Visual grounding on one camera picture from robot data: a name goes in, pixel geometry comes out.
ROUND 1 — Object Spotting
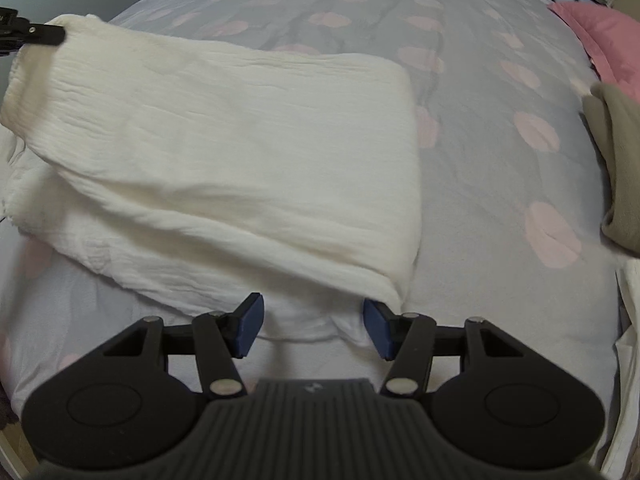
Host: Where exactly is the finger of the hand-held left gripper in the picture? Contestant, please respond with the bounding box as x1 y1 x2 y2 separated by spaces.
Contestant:
0 7 66 57

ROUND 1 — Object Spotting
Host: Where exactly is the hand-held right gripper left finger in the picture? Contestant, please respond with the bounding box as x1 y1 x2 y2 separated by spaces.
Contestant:
75 293 266 402

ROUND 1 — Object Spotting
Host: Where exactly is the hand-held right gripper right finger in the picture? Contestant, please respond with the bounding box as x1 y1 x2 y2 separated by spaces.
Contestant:
363 299 553 402

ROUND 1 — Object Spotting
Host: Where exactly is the white muslin cloth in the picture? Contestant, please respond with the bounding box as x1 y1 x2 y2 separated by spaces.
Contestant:
0 12 423 406

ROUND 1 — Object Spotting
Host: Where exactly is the grey pink dotted bedsheet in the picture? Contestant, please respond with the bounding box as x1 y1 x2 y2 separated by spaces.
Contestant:
0 0 631 480

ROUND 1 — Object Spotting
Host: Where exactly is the white folded cloth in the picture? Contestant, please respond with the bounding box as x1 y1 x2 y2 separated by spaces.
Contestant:
601 255 640 480

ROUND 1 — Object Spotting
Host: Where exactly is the khaki folded blanket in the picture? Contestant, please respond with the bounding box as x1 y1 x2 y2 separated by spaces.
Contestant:
581 81 640 254

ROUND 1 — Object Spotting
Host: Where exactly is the pink pillow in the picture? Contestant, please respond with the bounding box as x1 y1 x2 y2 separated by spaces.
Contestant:
547 1 640 100

